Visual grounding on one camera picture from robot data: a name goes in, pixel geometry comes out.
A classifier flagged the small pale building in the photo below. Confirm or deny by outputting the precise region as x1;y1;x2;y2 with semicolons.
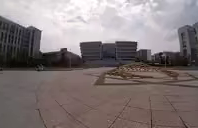
136;48;153;62

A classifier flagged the stepped stone planter bed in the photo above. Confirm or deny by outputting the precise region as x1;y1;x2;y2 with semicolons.
93;62;198;90

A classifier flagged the low grey building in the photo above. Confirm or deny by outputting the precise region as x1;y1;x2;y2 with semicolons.
151;50;189;67

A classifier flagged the grey stone slab plaza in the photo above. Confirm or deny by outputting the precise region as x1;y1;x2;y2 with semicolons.
0;67;198;128

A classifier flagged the long multi-storey grey building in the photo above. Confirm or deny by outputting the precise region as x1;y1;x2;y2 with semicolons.
0;9;43;67

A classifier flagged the low dark building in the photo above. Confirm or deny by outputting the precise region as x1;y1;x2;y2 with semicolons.
41;47;83;68

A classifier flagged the vehicle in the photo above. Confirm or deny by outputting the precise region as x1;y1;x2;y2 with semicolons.
34;63;45;72

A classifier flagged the wide twin-block building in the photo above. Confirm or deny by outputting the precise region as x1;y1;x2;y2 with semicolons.
79;40;139;66

